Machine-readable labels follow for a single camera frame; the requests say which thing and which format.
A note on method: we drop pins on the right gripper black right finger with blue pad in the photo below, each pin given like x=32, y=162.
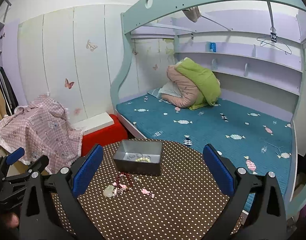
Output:
x=266, y=218

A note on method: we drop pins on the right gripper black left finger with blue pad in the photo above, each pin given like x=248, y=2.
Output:
x=38, y=217

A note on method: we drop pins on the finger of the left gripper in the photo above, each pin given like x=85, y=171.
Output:
x=38, y=166
x=18, y=167

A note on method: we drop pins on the person's left hand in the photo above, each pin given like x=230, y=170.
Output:
x=10, y=220

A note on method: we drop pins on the pink checked cloth cover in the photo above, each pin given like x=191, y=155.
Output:
x=42, y=128

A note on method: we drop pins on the teal candy print mattress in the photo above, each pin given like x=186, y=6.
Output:
x=256, y=141

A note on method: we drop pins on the brown polka dot tablecloth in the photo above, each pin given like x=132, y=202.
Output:
x=187, y=199

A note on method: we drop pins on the white box on stool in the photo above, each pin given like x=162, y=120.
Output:
x=94, y=123

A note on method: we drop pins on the red stool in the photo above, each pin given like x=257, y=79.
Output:
x=108, y=135

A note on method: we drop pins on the hanging clothes in wardrobe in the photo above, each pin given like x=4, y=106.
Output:
x=8, y=100

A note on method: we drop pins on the grey metal tin box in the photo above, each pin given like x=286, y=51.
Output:
x=139, y=157

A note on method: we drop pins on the pink and green folded quilt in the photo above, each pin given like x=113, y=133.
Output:
x=198, y=86

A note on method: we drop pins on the white pillow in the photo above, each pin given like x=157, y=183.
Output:
x=170, y=88

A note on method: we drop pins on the blue item on shelf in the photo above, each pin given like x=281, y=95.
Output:
x=212, y=47

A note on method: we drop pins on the lilac wall shelf unit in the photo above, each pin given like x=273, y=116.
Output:
x=238, y=53

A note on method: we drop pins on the white wire hanger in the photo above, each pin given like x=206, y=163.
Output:
x=275, y=41

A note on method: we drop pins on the teal bunk bed frame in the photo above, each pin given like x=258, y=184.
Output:
x=144, y=67

